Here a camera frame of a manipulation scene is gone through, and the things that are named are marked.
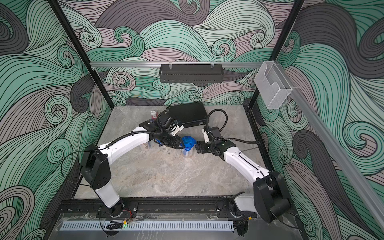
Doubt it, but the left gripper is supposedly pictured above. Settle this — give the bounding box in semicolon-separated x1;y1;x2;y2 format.
158;130;186;150

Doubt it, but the black hard case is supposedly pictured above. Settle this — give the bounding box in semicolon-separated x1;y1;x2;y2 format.
167;102;208;128

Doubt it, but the small pink-capped bottle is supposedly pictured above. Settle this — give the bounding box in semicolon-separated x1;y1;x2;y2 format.
151;111;158;120

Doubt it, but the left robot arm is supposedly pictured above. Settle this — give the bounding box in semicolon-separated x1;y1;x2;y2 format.
80;123;185;218

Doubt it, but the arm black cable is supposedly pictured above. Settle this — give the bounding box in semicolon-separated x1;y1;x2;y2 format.
205;108;260;145
60;146;109;188

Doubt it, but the white slotted cable duct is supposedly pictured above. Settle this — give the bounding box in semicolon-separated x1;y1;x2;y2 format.
59;220;235;232

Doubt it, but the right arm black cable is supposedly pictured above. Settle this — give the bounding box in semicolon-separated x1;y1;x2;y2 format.
205;108;260;145

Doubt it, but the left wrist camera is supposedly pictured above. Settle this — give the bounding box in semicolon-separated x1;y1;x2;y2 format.
157;114;184;136

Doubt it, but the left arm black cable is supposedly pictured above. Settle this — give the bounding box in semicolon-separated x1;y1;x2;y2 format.
60;146;109;188

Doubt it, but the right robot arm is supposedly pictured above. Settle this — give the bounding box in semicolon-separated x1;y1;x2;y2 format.
196;141;292;223

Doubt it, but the black wall shelf tray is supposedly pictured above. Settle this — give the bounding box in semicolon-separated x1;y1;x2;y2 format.
159;64;224;85

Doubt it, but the clear acrylic wall holder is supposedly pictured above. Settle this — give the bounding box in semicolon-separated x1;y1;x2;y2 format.
255;61;292;110

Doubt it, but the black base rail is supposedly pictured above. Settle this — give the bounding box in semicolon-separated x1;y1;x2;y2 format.
58;196;257;219

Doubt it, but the blue-lid container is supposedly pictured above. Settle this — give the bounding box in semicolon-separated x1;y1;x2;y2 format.
142;142;151;151
154;139;165;147
182;136;196;158

